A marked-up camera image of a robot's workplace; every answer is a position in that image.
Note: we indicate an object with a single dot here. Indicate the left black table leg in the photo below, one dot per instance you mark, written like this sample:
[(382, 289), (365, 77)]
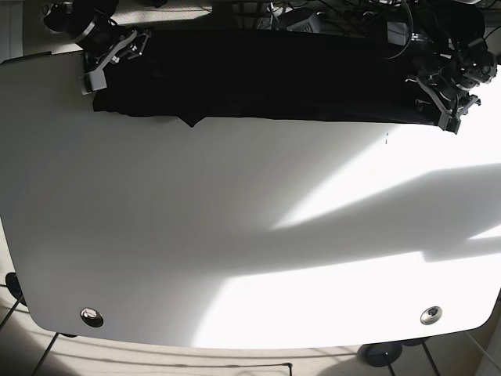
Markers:
[(45, 354)]

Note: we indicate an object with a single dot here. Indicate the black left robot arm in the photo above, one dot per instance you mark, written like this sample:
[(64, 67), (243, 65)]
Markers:
[(450, 56)]

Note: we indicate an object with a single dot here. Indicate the black T-shirt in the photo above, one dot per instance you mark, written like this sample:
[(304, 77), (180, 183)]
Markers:
[(278, 75)]

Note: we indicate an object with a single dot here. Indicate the left silver table grommet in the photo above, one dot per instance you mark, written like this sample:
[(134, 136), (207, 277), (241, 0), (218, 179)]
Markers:
[(91, 317)]

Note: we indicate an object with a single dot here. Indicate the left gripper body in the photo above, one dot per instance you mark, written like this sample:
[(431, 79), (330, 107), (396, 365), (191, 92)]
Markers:
[(445, 99)]

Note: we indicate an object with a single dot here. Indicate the right silver table grommet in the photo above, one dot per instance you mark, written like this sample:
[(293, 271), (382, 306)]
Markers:
[(431, 315)]

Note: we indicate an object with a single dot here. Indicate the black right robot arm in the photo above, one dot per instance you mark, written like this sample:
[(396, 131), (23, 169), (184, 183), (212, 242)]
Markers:
[(90, 25)]

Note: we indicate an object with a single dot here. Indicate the silver table grommet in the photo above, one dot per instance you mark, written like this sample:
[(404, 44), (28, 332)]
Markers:
[(91, 317), (431, 315)]

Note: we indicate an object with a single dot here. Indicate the grey multi-socket box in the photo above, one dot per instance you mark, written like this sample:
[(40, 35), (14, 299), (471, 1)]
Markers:
[(302, 20)]

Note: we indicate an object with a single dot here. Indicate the black round stand base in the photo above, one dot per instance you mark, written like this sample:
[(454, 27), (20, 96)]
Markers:
[(383, 354)]

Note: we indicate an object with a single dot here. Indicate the grey power adapter box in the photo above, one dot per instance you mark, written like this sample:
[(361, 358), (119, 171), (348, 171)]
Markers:
[(397, 33)]

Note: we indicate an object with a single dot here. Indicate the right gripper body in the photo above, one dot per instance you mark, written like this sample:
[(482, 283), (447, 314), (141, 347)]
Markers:
[(127, 48)]

